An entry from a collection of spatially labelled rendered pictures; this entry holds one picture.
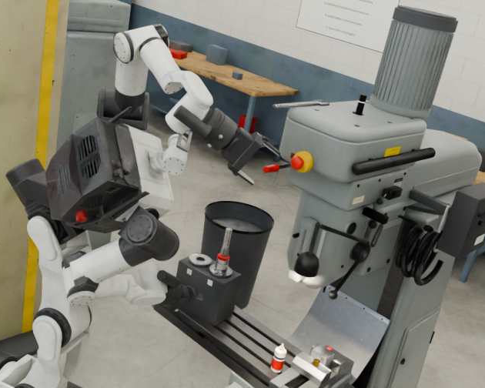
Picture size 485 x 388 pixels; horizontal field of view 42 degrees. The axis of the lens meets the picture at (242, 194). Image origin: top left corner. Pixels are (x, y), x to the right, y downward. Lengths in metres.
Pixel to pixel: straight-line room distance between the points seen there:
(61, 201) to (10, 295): 1.88
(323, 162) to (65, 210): 0.73
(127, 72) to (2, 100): 1.43
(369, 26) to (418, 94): 4.80
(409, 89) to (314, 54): 5.20
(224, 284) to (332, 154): 0.81
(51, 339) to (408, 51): 1.45
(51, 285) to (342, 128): 1.05
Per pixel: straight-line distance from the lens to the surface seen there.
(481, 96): 6.32
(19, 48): 3.15
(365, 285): 2.51
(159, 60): 1.65
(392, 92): 2.08
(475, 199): 2.05
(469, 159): 2.61
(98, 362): 3.74
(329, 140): 1.76
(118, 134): 1.80
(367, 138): 1.79
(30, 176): 2.05
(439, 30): 2.06
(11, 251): 3.54
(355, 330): 2.54
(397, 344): 2.57
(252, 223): 4.44
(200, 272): 2.41
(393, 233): 2.23
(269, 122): 7.64
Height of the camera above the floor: 2.30
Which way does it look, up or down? 21 degrees down
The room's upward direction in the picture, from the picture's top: 12 degrees clockwise
